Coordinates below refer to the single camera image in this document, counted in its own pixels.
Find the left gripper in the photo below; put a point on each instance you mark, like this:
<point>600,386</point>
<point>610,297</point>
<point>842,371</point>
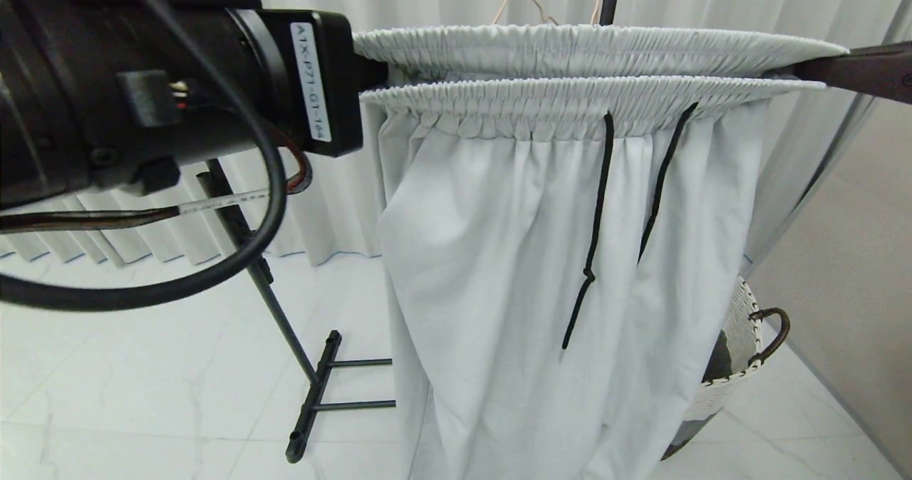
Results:
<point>71,74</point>

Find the pale grey shorts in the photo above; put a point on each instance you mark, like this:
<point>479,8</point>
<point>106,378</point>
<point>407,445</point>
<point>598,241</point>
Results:
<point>499,252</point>

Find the black clothes rack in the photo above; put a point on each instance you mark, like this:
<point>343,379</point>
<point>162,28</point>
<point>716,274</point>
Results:
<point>313,394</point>

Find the white laundry basket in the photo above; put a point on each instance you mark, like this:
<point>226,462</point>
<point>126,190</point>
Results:
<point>741,323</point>

